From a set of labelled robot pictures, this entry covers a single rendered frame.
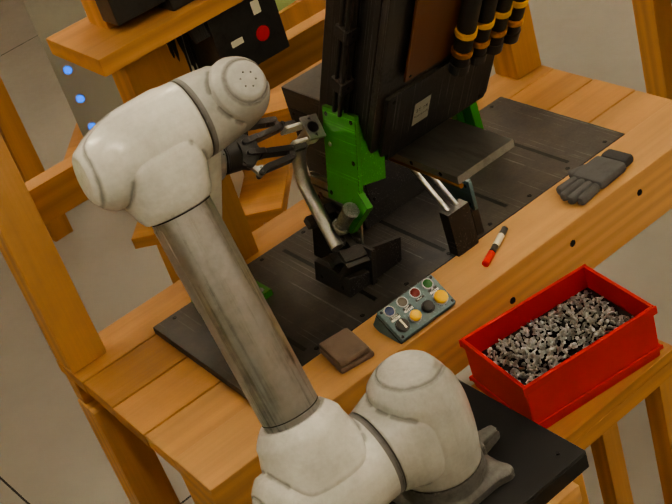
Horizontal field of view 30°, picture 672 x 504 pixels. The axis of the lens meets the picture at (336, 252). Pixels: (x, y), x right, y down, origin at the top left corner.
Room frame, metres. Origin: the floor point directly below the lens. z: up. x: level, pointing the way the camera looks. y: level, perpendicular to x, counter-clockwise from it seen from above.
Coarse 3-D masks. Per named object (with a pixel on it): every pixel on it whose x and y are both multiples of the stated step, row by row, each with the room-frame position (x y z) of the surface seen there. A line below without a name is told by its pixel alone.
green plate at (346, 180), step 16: (336, 112) 2.33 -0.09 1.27; (336, 128) 2.33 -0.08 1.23; (352, 128) 2.28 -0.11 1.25; (336, 144) 2.33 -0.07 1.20; (352, 144) 2.28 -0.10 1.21; (336, 160) 2.33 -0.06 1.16; (352, 160) 2.28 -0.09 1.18; (368, 160) 2.30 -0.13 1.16; (384, 160) 2.31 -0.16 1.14; (336, 176) 2.33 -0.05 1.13; (352, 176) 2.28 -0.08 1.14; (368, 176) 2.29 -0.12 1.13; (384, 176) 2.31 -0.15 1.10; (336, 192) 2.33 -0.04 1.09; (352, 192) 2.28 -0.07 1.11
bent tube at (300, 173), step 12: (300, 120) 2.37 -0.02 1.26; (312, 120) 2.37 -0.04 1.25; (300, 132) 2.39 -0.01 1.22; (312, 132) 2.35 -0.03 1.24; (324, 132) 2.35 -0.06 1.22; (300, 156) 2.40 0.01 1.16; (300, 168) 2.40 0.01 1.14; (300, 180) 2.39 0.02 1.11; (312, 192) 2.37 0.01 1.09; (312, 204) 2.35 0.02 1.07; (324, 216) 2.32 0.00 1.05; (324, 228) 2.30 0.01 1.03; (336, 240) 2.27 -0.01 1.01
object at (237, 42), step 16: (256, 0) 2.53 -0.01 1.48; (272, 0) 2.54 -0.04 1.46; (224, 16) 2.49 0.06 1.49; (240, 16) 2.50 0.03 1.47; (256, 16) 2.52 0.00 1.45; (272, 16) 2.54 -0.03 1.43; (224, 32) 2.48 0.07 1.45; (240, 32) 2.50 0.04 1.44; (256, 32) 2.51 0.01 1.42; (272, 32) 2.53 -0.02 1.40; (208, 48) 2.50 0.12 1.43; (224, 48) 2.48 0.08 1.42; (240, 48) 2.49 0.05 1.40; (256, 48) 2.51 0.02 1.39; (272, 48) 2.53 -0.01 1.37; (208, 64) 2.52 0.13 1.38
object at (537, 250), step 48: (624, 144) 2.45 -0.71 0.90; (624, 192) 2.29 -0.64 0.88; (480, 240) 2.26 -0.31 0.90; (528, 240) 2.21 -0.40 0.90; (576, 240) 2.22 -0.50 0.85; (624, 240) 2.28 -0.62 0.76; (480, 288) 2.10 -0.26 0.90; (528, 288) 2.15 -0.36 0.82; (384, 336) 2.05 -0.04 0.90; (432, 336) 2.02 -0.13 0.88; (336, 384) 1.95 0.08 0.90; (240, 432) 1.90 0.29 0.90; (192, 480) 1.84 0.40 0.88; (240, 480) 1.80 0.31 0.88
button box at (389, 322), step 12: (432, 276) 2.12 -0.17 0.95; (420, 288) 2.09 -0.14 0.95; (432, 288) 2.09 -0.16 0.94; (396, 300) 2.07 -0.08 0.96; (408, 300) 2.07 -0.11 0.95; (420, 300) 2.07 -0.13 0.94; (432, 300) 2.07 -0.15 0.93; (384, 312) 2.05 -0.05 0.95; (396, 312) 2.05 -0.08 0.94; (408, 312) 2.05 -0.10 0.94; (432, 312) 2.04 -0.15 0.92; (384, 324) 2.04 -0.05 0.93; (420, 324) 2.02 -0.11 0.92; (396, 336) 2.01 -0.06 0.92; (408, 336) 2.00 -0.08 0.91
